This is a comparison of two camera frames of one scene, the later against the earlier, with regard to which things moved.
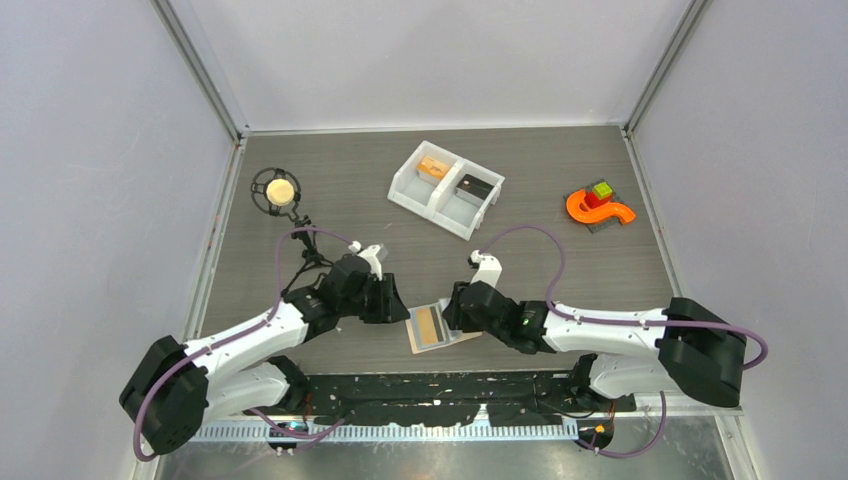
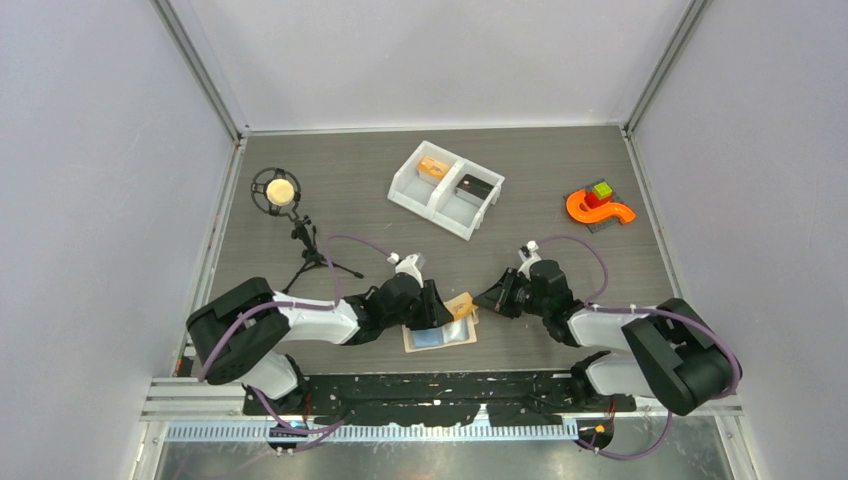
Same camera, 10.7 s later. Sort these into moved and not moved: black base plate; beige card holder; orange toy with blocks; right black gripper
Moved: right black gripper
Not moved: black base plate; beige card holder; orange toy with blocks
